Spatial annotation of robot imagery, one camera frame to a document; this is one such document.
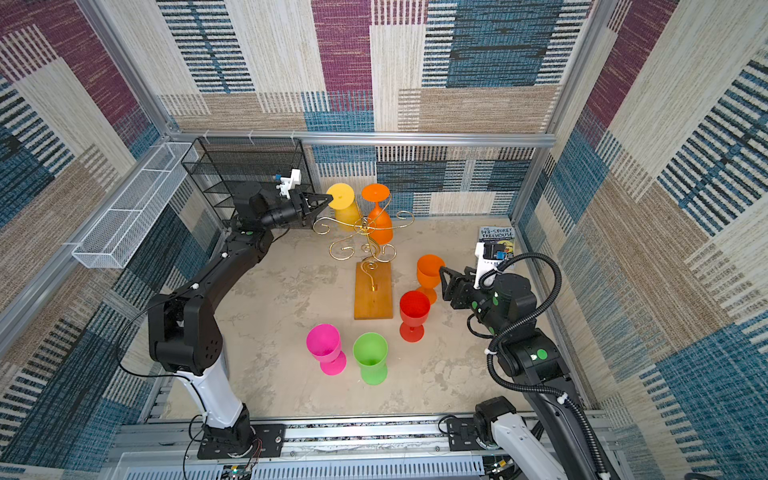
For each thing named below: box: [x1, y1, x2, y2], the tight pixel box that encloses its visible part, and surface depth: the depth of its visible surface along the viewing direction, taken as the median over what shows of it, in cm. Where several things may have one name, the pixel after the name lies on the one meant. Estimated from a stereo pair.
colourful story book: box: [479, 226, 515, 259], surface depth 114 cm
